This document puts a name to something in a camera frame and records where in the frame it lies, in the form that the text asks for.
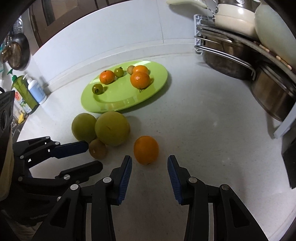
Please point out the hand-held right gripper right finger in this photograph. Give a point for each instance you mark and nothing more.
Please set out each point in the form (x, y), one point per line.
(175, 180)

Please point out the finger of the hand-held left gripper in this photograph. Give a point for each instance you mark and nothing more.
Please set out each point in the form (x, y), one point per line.
(71, 149)
(83, 170)

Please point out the cream saucepan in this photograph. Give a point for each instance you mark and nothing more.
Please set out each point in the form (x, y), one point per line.
(233, 20)

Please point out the green dish soap bottle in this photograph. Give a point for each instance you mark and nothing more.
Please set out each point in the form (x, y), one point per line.
(23, 95)

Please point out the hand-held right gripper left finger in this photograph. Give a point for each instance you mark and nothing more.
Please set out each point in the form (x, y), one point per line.
(123, 180)

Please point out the dark wooden cabinet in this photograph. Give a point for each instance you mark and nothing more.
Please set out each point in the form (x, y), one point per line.
(57, 14)

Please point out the black knife block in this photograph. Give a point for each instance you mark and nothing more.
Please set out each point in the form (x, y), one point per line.
(290, 157)

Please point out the white teapot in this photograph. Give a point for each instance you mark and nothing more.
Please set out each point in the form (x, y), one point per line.
(272, 27)

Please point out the round metal steamer plate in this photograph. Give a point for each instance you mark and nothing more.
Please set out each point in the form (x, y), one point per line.
(18, 26)

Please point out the large orange with stem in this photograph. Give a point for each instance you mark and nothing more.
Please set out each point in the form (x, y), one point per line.
(140, 80)

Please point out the green tomato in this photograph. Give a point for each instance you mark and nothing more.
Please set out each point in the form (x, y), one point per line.
(97, 88)
(119, 71)

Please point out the steel pot with lid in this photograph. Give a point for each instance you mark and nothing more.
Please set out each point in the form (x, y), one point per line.
(233, 2)

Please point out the yellow sponge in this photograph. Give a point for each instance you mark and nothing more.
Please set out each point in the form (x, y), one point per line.
(21, 117)

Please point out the smooth yellowish orange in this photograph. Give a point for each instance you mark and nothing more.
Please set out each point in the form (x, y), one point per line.
(141, 68)

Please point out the black frying pan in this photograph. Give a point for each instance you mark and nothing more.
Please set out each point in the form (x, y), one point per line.
(23, 53)

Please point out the green plate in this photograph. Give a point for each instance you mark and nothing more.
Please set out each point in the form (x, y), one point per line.
(120, 102)

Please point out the small orange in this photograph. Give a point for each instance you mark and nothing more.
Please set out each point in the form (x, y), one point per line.
(146, 150)

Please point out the large green fruit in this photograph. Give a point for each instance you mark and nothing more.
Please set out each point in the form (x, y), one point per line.
(84, 127)
(112, 128)

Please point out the small brown fruit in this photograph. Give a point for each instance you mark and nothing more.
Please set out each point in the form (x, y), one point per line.
(130, 69)
(97, 148)

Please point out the white pump bottle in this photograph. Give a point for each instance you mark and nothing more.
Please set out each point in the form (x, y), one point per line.
(37, 91)

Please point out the grey pot rack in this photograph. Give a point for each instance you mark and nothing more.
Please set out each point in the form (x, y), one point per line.
(200, 30)

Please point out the orange with green calyx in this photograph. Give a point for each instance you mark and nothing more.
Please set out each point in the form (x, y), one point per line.
(107, 77)

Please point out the golden strainer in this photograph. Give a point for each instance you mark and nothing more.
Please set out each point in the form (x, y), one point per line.
(10, 54)

